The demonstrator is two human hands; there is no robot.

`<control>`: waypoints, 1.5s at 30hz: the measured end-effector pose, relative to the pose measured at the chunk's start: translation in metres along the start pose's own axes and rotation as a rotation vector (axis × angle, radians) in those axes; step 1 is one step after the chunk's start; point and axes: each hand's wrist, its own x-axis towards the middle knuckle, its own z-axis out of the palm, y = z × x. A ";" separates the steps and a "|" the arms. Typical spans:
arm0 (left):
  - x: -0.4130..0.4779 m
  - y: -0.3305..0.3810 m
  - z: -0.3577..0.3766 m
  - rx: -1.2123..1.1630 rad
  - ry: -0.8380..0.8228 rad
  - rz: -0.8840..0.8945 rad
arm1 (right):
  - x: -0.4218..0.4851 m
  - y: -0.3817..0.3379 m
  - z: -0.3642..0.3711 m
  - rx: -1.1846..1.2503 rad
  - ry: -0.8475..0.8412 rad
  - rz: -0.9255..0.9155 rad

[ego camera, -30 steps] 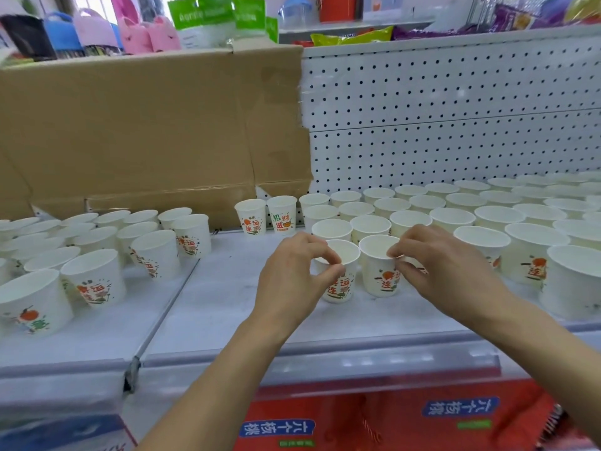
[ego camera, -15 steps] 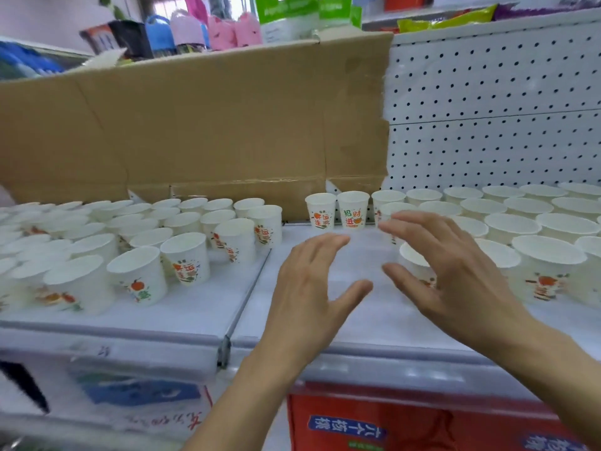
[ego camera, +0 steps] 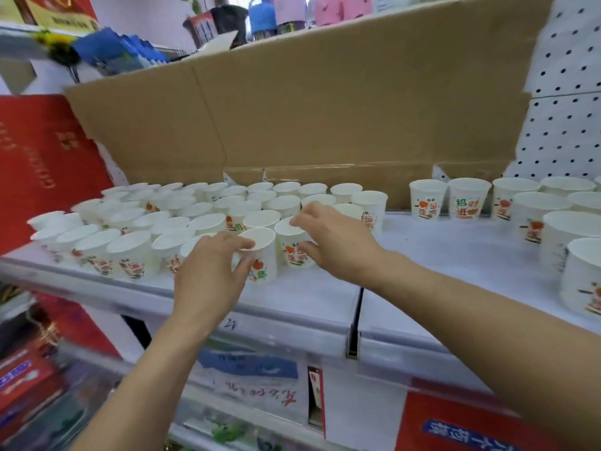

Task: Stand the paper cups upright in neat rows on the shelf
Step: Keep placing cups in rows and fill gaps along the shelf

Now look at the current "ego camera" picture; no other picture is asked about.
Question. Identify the person's left hand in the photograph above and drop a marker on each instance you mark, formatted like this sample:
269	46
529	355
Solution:
204	286

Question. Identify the person's right hand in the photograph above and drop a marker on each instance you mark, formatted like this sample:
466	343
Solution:
345	248

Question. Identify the person's right thumb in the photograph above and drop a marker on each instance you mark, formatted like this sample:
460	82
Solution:
312	252

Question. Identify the person's left thumb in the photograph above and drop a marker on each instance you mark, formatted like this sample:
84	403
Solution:
245	273

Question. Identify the white printed paper cup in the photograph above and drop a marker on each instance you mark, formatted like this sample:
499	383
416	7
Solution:
264	260
289	241

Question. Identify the person's right forearm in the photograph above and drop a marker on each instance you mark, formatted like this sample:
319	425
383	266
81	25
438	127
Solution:
493	342

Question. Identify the person's left forearm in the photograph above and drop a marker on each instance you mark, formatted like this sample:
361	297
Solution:
155	385

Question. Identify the white and blue paper sign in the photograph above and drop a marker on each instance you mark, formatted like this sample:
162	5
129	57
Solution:
253	380

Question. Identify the cluster of white paper cups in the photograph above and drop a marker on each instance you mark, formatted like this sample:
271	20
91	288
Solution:
136	253
469	197

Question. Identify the red shelf tag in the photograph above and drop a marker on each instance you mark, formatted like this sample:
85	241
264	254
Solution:
316	394

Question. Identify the brown cardboard sheet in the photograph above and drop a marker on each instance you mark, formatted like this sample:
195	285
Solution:
328	112

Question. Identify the red and blue sign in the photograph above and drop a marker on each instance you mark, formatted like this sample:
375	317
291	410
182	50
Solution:
450	427

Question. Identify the large red gift box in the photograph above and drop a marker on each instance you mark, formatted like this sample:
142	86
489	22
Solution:
42	164

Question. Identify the blue bottle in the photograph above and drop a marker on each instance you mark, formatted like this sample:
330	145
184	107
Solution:
262	16

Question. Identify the red packets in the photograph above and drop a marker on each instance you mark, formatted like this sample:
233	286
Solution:
26	375

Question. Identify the stack of blue packets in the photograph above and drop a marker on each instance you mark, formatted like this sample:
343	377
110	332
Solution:
112	49

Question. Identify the white pegboard panel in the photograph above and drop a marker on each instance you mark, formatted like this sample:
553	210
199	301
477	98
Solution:
570	46
558	136

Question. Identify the yellow and black item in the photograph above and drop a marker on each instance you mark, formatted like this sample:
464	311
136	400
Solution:
58	49

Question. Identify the red and yellow packet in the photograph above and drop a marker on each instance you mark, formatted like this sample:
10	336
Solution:
56	11

